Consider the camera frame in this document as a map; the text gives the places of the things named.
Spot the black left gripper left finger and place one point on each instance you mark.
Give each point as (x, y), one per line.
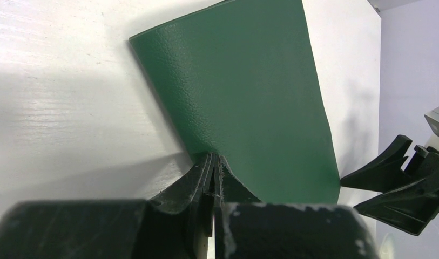
(176, 223)

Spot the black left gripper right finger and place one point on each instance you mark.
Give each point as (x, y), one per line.
(246, 227)

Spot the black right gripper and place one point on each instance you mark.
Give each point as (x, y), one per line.
(409, 208)

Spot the green placemat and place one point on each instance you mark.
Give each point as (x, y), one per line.
(239, 79)

